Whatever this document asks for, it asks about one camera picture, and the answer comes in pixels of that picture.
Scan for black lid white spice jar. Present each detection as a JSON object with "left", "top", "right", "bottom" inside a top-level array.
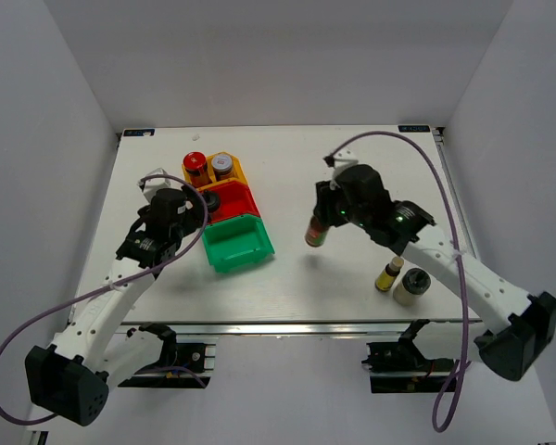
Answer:
[{"left": 393, "top": 268, "right": 431, "bottom": 307}]

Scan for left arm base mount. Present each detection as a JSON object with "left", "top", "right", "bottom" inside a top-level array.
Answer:
[{"left": 119, "top": 337, "right": 216, "bottom": 389}]

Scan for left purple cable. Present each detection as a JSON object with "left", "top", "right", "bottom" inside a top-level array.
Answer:
[{"left": 0, "top": 175, "right": 210, "bottom": 426}]

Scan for right blue table sticker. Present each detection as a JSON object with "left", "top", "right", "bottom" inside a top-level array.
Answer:
[{"left": 398, "top": 124, "right": 431, "bottom": 133}]

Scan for yellow label small bottle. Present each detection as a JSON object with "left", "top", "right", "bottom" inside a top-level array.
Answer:
[{"left": 374, "top": 256, "right": 404, "bottom": 292}]

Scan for white lid sauce jar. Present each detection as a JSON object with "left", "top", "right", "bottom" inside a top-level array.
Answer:
[{"left": 211, "top": 153, "right": 234, "bottom": 181}]

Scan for red lid chili sauce jar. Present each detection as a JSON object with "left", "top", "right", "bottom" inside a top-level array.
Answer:
[{"left": 183, "top": 151, "right": 211, "bottom": 188}]

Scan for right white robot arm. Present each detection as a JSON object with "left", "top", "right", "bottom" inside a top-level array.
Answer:
[{"left": 313, "top": 164, "right": 556, "bottom": 381}]

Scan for aluminium table frame rail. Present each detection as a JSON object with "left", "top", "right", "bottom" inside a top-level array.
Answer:
[{"left": 115, "top": 319, "right": 483, "bottom": 337}]

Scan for green plastic bin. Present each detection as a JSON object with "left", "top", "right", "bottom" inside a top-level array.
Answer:
[{"left": 202, "top": 214, "right": 275, "bottom": 273}]

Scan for blue table sticker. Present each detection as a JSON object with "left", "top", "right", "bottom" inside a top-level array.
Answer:
[
  {"left": 122, "top": 128, "right": 155, "bottom": 137},
  {"left": 398, "top": 124, "right": 431, "bottom": 133}
]

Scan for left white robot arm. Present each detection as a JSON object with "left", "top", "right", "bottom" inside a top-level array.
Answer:
[{"left": 25, "top": 186, "right": 209, "bottom": 426}]

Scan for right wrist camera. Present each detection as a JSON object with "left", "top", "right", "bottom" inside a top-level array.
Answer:
[{"left": 323, "top": 148, "right": 359, "bottom": 178}]

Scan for black lid spice grinder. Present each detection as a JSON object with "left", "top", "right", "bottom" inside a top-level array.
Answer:
[{"left": 202, "top": 190, "right": 221, "bottom": 220}]

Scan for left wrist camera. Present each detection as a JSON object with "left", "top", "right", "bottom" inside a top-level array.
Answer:
[{"left": 137, "top": 168, "right": 171, "bottom": 203}]

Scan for red plastic bin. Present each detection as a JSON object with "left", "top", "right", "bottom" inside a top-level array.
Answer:
[{"left": 198, "top": 179, "right": 260, "bottom": 224}]

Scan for left blue table sticker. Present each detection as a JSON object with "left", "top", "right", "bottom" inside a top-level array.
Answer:
[{"left": 122, "top": 128, "right": 155, "bottom": 137}]

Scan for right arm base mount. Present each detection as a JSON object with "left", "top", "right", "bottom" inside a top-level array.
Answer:
[{"left": 361, "top": 319, "right": 462, "bottom": 394}]

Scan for green label sauce bottle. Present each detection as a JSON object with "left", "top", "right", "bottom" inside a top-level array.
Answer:
[{"left": 304, "top": 215, "right": 330, "bottom": 248}]

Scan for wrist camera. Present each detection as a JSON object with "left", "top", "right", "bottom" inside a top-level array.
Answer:
[
  {"left": 323, "top": 148, "right": 359, "bottom": 178},
  {"left": 137, "top": 168, "right": 171, "bottom": 203}
]

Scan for yellow plastic bin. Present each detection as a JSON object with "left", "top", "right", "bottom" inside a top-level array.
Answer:
[{"left": 182, "top": 152, "right": 247, "bottom": 185}]

